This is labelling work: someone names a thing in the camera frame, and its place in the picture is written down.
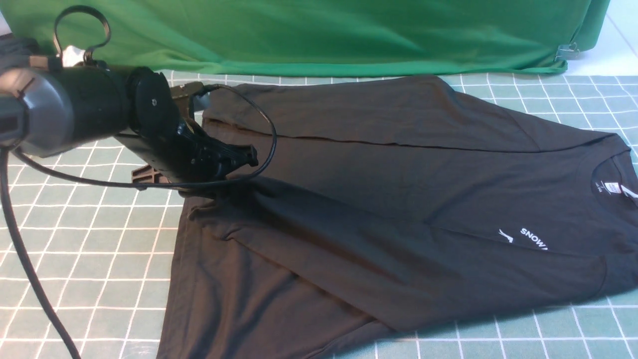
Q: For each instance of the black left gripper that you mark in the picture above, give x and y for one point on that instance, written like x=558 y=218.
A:
x=176 y=153

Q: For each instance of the dark gray long-sleeve shirt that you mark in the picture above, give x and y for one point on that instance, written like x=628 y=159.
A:
x=391 y=206

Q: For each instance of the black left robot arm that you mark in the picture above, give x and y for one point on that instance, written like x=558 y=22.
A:
x=46 y=113

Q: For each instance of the green checkered tablecloth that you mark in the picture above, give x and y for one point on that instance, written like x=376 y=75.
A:
x=103 y=254

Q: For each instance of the green backdrop cloth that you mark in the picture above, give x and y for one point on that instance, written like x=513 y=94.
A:
x=329 y=38

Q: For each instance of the crumpled white garment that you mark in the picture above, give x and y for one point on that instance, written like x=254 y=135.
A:
x=72 y=56

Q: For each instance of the crumpled dark gray garment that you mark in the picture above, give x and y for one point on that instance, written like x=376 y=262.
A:
x=16 y=52

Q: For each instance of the silver binder clip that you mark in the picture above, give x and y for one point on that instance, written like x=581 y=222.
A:
x=566 y=52

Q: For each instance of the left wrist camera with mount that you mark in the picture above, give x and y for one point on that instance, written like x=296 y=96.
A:
x=190 y=98

